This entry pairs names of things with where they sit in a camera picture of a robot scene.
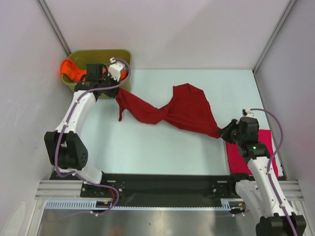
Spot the dark red t shirt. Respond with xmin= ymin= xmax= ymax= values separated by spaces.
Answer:
xmin=116 ymin=84 xmax=220 ymax=139

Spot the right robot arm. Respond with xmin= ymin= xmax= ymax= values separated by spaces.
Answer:
xmin=220 ymin=116 xmax=307 ymax=236

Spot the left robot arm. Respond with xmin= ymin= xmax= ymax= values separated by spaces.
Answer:
xmin=44 ymin=60 xmax=126 ymax=197

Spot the olive green plastic bin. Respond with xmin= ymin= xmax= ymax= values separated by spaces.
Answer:
xmin=60 ymin=49 xmax=131 ymax=104

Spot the folded magenta t shirt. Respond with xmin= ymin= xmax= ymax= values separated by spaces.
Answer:
xmin=225 ymin=129 xmax=274 ymax=176

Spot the orange t shirt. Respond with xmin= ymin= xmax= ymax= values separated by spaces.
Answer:
xmin=60 ymin=59 xmax=128 ymax=83

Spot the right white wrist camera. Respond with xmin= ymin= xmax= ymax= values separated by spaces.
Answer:
xmin=242 ymin=109 xmax=255 ymax=118

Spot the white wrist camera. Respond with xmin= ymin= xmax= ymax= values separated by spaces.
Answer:
xmin=242 ymin=109 xmax=255 ymax=118
xmin=108 ymin=58 xmax=127 ymax=82

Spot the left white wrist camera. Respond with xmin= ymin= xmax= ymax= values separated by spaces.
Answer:
xmin=108 ymin=58 xmax=127 ymax=82

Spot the right corner aluminium post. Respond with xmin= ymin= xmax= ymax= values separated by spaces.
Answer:
xmin=252 ymin=0 xmax=298 ymax=76

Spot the corner aluminium post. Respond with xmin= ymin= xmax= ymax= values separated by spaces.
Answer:
xmin=36 ymin=0 xmax=72 ymax=57
xmin=252 ymin=0 xmax=298 ymax=76

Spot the left corner aluminium post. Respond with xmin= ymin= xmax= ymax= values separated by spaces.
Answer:
xmin=36 ymin=0 xmax=72 ymax=57

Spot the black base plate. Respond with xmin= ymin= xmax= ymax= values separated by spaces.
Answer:
xmin=80 ymin=172 xmax=257 ymax=207

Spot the aluminium rail frame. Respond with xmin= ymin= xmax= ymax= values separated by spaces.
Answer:
xmin=35 ymin=180 xmax=82 ymax=199

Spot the white slotted cable duct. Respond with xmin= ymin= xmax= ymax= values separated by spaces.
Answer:
xmin=45 ymin=199 xmax=114 ymax=209

